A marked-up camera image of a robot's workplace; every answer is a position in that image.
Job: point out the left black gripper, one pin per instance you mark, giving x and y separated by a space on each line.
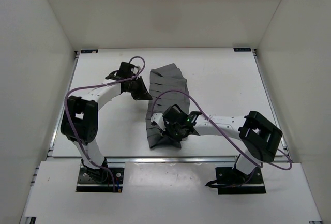
144 93

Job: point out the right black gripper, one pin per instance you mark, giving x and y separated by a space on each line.
167 124

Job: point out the grey pleated skirt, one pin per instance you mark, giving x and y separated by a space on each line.
166 86

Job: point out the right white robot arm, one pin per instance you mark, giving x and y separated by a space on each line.
260 136

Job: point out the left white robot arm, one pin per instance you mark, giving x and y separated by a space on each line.
80 120

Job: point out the left blue corner label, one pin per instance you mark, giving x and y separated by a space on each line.
89 51

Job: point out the blue corner label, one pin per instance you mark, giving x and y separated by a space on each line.
242 49
89 51

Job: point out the right blue corner label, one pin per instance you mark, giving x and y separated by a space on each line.
242 49

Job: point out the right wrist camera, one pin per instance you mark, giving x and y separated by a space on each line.
172 115

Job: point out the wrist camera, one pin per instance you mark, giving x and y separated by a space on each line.
172 115
127 70

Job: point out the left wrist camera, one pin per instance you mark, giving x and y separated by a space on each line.
127 70

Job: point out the aluminium front rail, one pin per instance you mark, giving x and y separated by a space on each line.
207 159

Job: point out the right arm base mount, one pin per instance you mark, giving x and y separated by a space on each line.
233 182

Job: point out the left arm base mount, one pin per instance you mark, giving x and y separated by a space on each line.
100 180

